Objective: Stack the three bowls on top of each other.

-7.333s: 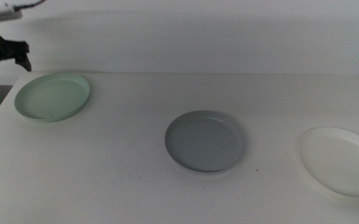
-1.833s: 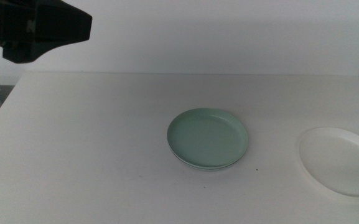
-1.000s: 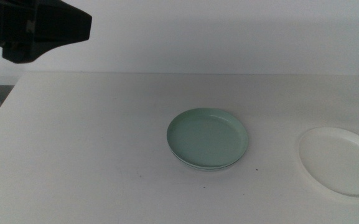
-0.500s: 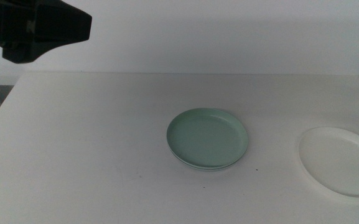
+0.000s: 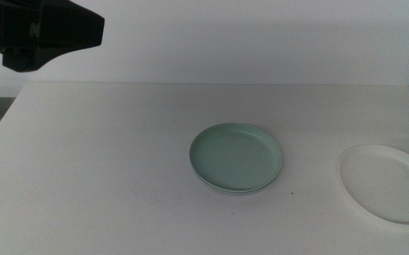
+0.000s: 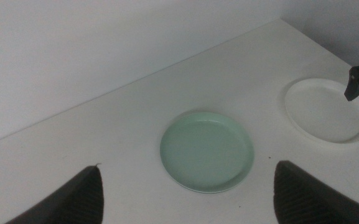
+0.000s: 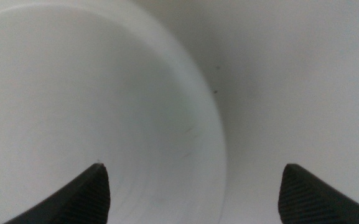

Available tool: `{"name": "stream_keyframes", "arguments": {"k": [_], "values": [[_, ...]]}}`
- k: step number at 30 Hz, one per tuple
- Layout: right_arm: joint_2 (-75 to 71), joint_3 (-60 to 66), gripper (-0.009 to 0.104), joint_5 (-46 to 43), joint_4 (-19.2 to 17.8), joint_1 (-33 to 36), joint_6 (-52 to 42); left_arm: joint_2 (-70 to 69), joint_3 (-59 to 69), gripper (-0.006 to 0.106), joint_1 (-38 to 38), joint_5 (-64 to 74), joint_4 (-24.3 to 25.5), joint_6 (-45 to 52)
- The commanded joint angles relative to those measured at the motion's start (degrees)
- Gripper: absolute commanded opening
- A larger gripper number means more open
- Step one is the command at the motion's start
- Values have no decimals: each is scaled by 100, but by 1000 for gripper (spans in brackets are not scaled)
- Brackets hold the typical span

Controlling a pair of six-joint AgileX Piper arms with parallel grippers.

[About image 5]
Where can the pale green shallow bowl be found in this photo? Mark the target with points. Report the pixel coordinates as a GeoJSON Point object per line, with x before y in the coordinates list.
{"type": "Point", "coordinates": [236, 156]}

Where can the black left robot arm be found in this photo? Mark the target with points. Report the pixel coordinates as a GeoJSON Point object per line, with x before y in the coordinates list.
{"type": "Point", "coordinates": [41, 32]}

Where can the white shallow bowl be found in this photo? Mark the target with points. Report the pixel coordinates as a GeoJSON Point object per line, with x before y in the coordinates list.
{"type": "Point", "coordinates": [381, 180]}

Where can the grey shallow bowl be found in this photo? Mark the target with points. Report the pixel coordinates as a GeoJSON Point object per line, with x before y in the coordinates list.
{"type": "Point", "coordinates": [236, 193]}

